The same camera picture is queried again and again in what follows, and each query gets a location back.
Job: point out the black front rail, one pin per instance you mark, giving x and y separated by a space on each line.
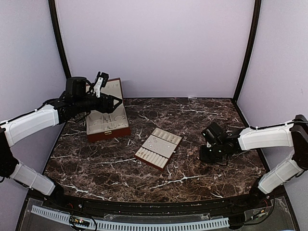
233 206

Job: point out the right black frame post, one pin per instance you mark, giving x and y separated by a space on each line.
249 49

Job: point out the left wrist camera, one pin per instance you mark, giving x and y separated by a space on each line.
100 82

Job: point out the black frame post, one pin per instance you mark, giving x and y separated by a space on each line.
58 38
249 49

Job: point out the white slotted cable duct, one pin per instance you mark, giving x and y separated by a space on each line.
126 223

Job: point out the left black frame post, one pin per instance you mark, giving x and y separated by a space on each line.
58 38

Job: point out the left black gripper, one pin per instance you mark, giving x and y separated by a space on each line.
103 109

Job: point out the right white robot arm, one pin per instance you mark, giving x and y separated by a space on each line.
294 133

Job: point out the beige jewelry tray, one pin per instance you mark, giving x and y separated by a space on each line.
158 148

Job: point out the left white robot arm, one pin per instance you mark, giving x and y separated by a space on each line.
79 96

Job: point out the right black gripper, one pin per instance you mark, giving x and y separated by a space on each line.
203 157

